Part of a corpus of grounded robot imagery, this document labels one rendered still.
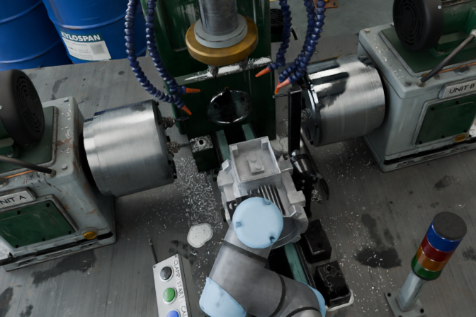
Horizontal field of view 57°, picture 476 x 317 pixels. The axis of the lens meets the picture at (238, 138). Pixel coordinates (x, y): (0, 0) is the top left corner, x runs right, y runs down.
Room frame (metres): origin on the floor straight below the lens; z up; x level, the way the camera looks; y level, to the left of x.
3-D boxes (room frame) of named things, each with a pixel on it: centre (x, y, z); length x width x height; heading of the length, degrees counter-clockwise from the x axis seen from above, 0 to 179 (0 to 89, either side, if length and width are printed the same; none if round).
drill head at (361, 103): (0.91, -0.33, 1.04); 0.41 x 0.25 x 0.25; 98
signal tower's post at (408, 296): (0.37, -0.37, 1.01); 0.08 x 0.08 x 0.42; 8
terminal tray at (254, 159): (0.64, -0.03, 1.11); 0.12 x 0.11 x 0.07; 7
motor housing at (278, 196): (0.60, -0.04, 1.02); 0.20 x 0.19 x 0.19; 7
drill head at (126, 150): (0.81, 0.35, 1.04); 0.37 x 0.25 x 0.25; 98
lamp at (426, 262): (0.37, -0.37, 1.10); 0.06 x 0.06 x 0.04
